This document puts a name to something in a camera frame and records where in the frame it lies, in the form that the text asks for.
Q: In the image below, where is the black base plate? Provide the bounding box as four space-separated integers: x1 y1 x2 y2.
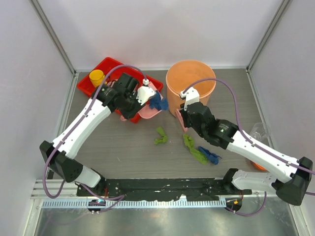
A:
90 178 252 202

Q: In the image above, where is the yellow mug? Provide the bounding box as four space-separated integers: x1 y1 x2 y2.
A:
89 69 105 88

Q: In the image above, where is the red plastic tray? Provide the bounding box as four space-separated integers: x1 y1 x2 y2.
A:
76 57 164 123

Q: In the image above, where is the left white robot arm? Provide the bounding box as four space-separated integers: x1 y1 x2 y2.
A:
39 73 155 196

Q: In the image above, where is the orange plastic bucket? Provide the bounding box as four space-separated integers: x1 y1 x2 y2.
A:
165 59 216 116

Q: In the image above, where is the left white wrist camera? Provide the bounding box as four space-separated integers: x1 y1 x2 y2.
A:
136 79 156 106

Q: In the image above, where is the white slotted cable duct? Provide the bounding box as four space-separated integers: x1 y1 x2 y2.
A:
41 197 226 209

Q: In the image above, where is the pink dustpan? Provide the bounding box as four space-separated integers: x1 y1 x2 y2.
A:
120 81 162 123

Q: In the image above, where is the orange bowl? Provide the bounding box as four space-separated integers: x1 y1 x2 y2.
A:
252 162 266 171

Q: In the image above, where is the dark blue paper scrap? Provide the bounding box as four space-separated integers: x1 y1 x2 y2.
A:
149 90 169 111

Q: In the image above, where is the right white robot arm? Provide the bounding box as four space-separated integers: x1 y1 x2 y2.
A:
179 102 313 206

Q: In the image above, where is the small green paper scrap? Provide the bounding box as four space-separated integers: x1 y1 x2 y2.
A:
154 126 168 145

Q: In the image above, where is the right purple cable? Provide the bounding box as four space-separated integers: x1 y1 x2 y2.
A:
183 78 315 217

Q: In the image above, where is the pink hand brush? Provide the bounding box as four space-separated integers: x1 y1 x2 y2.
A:
175 109 188 133

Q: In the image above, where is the long green paper scrap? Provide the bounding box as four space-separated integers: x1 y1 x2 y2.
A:
183 134 208 165

